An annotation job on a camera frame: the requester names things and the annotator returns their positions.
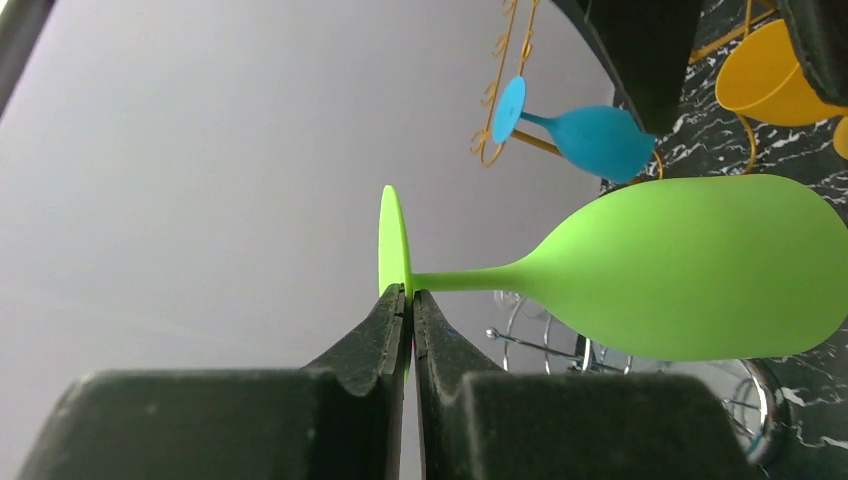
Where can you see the gold wire glass rack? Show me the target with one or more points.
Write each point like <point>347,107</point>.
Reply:
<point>488,151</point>

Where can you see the chrome spiral glass rack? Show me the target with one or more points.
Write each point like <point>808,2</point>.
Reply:
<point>533,340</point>

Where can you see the orange plastic goblet far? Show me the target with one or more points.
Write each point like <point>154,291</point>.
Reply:
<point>840,138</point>

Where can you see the blue plastic goblet back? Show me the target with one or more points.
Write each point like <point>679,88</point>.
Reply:
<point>601,140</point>

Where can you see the green plastic goblet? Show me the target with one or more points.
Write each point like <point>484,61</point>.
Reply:
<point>681,269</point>

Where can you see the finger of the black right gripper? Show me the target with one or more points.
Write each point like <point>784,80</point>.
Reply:
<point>645,47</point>
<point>818,33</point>

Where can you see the orange plastic goblet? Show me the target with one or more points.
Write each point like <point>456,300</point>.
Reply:
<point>762,79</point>
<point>840,138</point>

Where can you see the orange plastic goblet near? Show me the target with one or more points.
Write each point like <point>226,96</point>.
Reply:
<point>762,79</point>

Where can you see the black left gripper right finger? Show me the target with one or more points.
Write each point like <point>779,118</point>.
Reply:
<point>480,422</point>

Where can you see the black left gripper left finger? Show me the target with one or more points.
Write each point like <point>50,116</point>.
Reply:
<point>338,417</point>

